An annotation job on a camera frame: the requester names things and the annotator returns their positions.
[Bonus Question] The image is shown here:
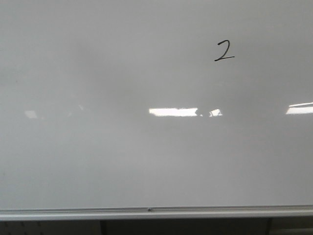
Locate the aluminium whiteboard tray rail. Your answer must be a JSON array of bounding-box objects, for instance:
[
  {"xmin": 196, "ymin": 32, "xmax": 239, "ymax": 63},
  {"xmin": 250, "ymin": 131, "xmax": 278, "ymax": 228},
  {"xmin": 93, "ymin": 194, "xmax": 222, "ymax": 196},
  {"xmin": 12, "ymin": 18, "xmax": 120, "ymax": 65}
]
[{"xmin": 0, "ymin": 205, "xmax": 313, "ymax": 221}]

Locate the white whiteboard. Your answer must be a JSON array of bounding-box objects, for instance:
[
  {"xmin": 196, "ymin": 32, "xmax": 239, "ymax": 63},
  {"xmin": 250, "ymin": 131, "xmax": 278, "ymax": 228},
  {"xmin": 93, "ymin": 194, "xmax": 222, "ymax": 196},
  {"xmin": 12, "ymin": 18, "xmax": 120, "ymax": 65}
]
[{"xmin": 0, "ymin": 0, "xmax": 313, "ymax": 209}]

